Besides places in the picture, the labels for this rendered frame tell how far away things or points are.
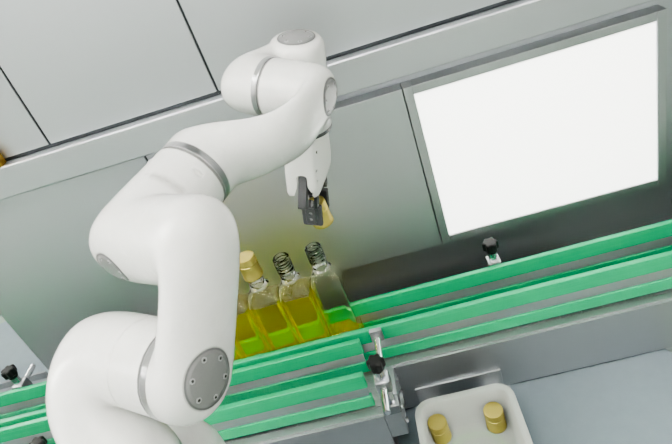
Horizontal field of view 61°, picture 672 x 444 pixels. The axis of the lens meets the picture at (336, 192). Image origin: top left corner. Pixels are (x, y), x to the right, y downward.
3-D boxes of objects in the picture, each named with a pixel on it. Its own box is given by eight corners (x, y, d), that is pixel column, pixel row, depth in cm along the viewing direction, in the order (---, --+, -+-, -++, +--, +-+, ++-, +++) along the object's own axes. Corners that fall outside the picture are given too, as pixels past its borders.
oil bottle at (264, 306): (311, 349, 113) (274, 270, 102) (312, 372, 108) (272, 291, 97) (285, 356, 113) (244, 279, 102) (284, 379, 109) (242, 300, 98)
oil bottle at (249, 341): (284, 357, 113) (244, 279, 102) (283, 380, 108) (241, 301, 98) (258, 364, 114) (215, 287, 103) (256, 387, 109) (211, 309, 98)
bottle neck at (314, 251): (329, 260, 100) (320, 239, 97) (329, 271, 97) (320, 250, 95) (313, 264, 100) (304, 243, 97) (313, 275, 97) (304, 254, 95)
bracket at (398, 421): (404, 388, 107) (395, 364, 103) (412, 433, 99) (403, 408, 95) (386, 392, 107) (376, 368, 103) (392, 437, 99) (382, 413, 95)
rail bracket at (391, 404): (394, 356, 105) (376, 309, 98) (407, 437, 90) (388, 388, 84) (378, 360, 105) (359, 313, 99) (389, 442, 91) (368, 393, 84)
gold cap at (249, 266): (263, 266, 100) (254, 247, 98) (262, 279, 97) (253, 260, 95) (245, 271, 100) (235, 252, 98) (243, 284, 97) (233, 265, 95)
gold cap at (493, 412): (504, 436, 98) (500, 420, 96) (484, 431, 100) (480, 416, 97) (509, 418, 100) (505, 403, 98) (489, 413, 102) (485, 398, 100)
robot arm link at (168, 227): (217, 254, 69) (317, 262, 60) (100, 414, 56) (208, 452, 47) (141, 149, 60) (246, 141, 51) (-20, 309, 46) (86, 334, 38)
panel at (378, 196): (658, 176, 109) (657, 3, 92) (666, 184, 106) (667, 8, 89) (223, 293, 120) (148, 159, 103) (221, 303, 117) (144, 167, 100)
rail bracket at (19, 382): (61, 386, 127) (26, 346, 120) (49, 412, 121) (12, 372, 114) (45, 390, 128) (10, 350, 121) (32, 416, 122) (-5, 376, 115)
